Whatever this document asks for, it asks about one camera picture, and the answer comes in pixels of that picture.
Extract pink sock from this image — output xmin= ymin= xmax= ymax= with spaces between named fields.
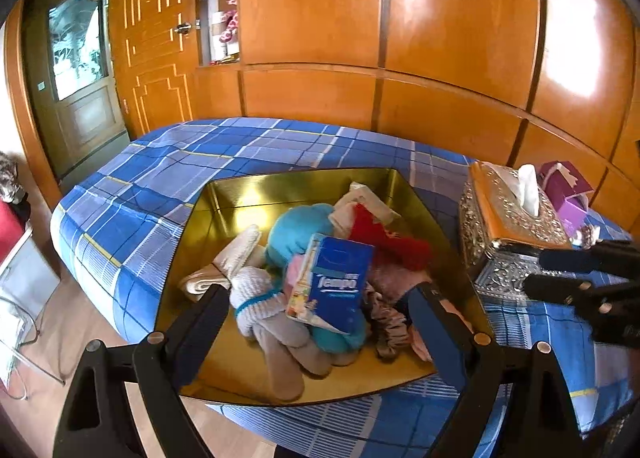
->
xmin=366 ymin=264 xmax=474 ymax=364

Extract red soft item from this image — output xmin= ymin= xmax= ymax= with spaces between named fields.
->
xmin=348 ymin=204 xmax=433 ymax=271

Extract purple tissue box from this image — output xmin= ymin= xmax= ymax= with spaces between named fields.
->
xmin=538 ymin=161 xmax=593 ymax=238

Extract white blue striped sock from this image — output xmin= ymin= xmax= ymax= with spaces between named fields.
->
xmin=229 ymin=267 xmax=285 ymax=337

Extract silver ornate tissue box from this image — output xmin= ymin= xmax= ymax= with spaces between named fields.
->
xmin=459 ymin=161 xmax=580 ymax=301

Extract grey socks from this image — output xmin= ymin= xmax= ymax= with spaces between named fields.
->
xmin=252 ymin=313 xmax=359 ymax=402

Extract blue plaid bed cover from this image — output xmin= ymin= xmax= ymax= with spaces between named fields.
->
xmin=50 ymin=118 xmax=632 ymax=457

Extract beige folded cloth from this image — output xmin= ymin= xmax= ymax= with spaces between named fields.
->
xmin=178 ymin=224 xmax=266 ymax=302

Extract striped brown scrunchie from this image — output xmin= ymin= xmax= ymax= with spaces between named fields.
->
xmin=362 ymin=285 xmax=411 ymax=362

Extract gold metal tin box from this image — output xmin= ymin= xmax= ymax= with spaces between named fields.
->
xmin=155 ymin=167 xmax=493 ymax=407

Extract turquoise fluffy sock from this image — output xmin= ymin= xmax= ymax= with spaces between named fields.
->
xmin=266 ymin=203 xmax=367 ymax=364

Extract blue tempo tissue pack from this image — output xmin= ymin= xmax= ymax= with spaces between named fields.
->
xmin=286 ymin=233 xmax=374 ymax=334

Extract wooden door with glass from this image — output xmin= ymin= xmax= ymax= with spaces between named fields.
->
xmin=22 ymin=0 xmax=129 ymax=191

